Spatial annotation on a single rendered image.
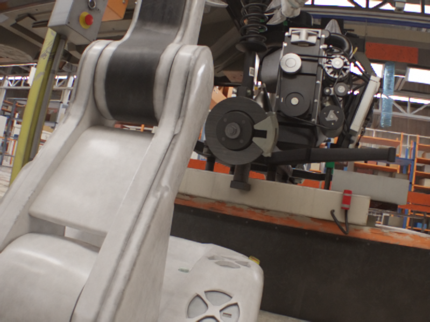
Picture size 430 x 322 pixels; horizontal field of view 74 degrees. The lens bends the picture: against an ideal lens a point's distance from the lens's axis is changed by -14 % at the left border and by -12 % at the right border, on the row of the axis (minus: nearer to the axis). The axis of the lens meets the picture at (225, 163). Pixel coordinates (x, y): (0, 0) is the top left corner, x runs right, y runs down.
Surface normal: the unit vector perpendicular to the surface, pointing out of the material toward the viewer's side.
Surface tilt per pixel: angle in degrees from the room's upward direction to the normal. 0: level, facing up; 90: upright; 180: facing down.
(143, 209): 56
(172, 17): 97
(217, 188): 90
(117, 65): 92
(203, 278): 38
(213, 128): 104
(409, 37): 90
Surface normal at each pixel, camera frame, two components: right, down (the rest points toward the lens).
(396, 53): -0.31, -0.14
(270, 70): -0.63, -0.18
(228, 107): -0.34, 0.10
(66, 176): 0.00, -0.69
